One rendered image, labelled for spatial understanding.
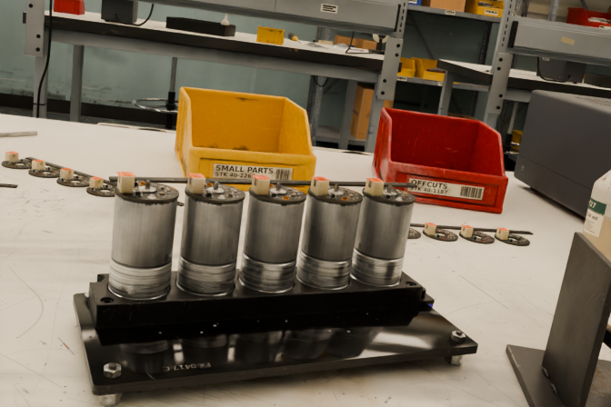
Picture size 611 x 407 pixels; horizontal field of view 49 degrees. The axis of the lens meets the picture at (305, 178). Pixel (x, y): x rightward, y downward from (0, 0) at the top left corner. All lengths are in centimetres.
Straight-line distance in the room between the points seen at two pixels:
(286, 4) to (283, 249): 224
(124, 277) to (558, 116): 46
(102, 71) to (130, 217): 447
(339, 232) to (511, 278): 16
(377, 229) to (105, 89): 447
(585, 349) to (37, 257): 26
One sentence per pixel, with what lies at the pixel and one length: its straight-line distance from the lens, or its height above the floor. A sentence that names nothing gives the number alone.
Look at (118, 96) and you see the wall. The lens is 473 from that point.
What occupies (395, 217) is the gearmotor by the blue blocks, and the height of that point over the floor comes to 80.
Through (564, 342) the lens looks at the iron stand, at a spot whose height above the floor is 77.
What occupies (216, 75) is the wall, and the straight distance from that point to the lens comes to 465.
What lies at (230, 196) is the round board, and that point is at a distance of 27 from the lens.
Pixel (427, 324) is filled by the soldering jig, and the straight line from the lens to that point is 31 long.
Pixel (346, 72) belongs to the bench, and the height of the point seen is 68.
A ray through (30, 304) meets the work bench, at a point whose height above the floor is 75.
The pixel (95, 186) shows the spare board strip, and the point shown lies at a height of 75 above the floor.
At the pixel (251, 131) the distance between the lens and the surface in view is 62.
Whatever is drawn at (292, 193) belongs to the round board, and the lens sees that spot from 29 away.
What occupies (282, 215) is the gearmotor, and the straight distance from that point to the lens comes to 28.
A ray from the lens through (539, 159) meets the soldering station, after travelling 66.
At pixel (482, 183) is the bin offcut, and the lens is 56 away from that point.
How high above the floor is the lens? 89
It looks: 14 degrees down
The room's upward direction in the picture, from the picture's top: 8 degrees clockwise
